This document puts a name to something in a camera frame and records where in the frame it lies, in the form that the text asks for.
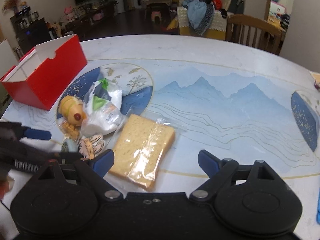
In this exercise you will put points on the teal tin with flowers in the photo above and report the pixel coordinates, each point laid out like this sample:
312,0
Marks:
69,145

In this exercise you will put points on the black water dispenser cabinet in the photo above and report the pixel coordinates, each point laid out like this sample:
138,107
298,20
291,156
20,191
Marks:
30,30

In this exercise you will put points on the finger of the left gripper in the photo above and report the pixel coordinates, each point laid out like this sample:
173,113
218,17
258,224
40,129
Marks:
27,132
64,158

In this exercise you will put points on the red cardboard box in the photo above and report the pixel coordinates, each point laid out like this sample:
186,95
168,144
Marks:
45,71

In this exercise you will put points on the yellow capybara plush toy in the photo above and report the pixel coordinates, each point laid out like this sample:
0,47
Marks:
71,108

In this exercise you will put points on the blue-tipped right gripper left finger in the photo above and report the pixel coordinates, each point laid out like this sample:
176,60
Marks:
91,174

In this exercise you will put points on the white plastic bag package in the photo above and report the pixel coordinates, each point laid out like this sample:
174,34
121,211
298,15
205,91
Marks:
101,106

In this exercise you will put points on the pink plastic stool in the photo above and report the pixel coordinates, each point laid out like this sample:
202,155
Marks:
156,16

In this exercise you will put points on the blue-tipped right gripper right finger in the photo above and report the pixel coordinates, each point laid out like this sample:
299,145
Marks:
219,171

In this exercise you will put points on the small biscuit packet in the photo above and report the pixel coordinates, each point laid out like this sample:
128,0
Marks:
70,131

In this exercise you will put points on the wooden chair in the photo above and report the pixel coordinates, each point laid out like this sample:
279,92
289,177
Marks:
253,32

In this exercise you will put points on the bagged bread slice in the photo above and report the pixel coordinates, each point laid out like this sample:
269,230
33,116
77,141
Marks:
138,151

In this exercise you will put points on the white cabinet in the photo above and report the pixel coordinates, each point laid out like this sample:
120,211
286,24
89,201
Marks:
7,57

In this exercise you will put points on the cartoon girl keychain figure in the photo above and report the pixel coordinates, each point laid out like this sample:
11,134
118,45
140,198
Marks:
92,146

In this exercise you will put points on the pink pig plush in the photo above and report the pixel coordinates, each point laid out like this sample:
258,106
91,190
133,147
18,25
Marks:
69,14

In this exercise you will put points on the person's left hand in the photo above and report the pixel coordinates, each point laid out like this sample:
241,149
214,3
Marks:
6,184

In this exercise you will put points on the sofa with clothes pile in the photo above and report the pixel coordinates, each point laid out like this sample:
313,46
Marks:
205,18

